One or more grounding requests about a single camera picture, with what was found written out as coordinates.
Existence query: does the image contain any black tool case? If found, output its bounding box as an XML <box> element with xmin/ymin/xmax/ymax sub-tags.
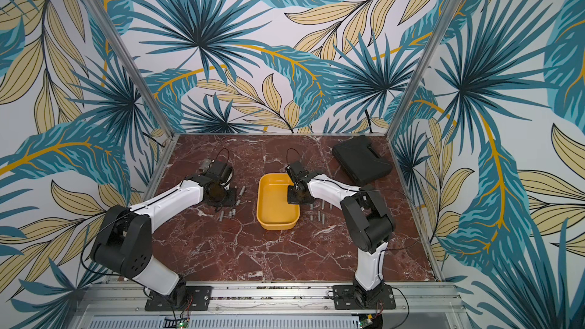
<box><xmin>332</xmin><ymin>135</ymin><xmax>392</xmax><ymax>187</ymax></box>

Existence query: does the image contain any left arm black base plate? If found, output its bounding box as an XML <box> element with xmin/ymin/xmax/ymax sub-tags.
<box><xmin>145</xmin><ymin>286</ymin><xmax>213</xmax><ymax>312</ymax></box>

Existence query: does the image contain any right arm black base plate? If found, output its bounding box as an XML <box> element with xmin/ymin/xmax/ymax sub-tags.
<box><xmin>332</xmin><ymin>283</ymin><xmax>396</xmax><ymax>310</ymax></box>

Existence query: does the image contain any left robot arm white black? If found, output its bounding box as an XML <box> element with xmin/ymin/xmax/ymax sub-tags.
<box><xmin>90</xmin><ymin>160</ymin><xmax>236</xmax><ymax>296</ymax></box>

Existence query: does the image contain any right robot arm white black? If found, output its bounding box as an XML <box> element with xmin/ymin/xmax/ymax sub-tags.
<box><xmin>286</xmin><ymin>161</ymin><xmax>395</xmax><ymax>302</ymax></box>

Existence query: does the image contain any aluminium frame post right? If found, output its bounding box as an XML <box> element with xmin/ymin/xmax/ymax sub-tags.
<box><xmin>386</xmin><ymin>0</ymin><xmax>462</xmax><ymax>143</ymax></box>

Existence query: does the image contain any aluminium frame post left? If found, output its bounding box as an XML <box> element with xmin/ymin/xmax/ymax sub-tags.
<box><xmin>82</xmin><ymin>0</ymin><xmax>175</xmax><ymax>139</ymax></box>

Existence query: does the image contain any aluminium front rail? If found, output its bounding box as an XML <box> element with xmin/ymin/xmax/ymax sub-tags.
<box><xmin>69</xmin><ymin>281</ymin><xmax>472</xmax><ymax>328</ymax></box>

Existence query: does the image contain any steel valve with red handwheel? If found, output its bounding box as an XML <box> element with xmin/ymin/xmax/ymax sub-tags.
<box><xmin>199</xmin><ymin>158</ymin><xmax>213</xmax><ymax>174</ymax></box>

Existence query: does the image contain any yellow plastic storage tray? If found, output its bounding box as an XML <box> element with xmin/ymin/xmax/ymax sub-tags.
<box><xmin>256</xmin><ymin>173</ymin><xmax>300</xmax><ymax>231</ymax></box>

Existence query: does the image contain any aluminium frame post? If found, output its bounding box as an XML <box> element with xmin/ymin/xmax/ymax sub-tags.
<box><xmin>82</xmin><ymin>0</ymin><xmax>175</xmax><ymax>139</ymax></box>
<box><xmin>386</xmin><ymin>0</ymin><xmax>462</xmax><ymax>143</ymax></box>

